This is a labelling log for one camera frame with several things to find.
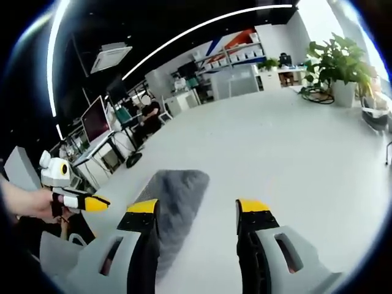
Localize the grey towel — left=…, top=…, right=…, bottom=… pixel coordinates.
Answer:
left=132, top=168, right=211, bottom=278

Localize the ceiling air conditioner unit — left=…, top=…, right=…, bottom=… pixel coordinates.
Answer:
left=90, top=42, right=133, bottom=74

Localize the long curved ceiling light strip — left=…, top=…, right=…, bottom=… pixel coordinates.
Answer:
left=47, top=0, right=71, bottom=117

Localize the straight ceiling light strip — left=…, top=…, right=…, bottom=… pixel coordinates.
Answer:
left=121, top=3, right=293, bottom=81

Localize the small green potted plant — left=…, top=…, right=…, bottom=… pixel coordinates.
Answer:
left=257, top=57, right=280, bottom=72

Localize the black screen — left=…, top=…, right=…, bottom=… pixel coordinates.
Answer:
left=177, top=61, right=197, bottom=77

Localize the large green potted plant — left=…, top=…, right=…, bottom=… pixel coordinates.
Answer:
left=298, top=32, right=376, bottom=108

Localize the white framed red-screen monitor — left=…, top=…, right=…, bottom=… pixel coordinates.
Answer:
left=80, top=95, right=113, bottom=145

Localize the white partition panel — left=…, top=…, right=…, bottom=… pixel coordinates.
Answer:
left=3, top=146, right=42, bottom=191

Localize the white headset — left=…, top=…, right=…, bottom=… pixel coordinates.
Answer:
left=361, top=105, right=391, bottom=132

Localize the white side desk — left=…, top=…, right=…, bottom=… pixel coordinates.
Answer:
left=72, top=130, right=119, bottom=172

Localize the person's left hand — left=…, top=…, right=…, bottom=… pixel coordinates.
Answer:
left=29, top=189, right=67, bottom=219

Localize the black coiled cable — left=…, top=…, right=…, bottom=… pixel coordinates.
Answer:
left=301, top=87, right=335, bottom=105

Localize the grey translucent box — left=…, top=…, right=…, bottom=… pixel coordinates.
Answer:
left=211, top=65, right=260, bottom=100

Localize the white office chair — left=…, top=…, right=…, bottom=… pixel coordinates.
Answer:
left=159, top=96, right=174, bottom=124

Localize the black round base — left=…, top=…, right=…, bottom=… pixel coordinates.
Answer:
left=125, top=152, right=143, bottom=168

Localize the storage shelf with white boxes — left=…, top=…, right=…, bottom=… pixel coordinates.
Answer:
left=191, top=30, right=267, bottom=73

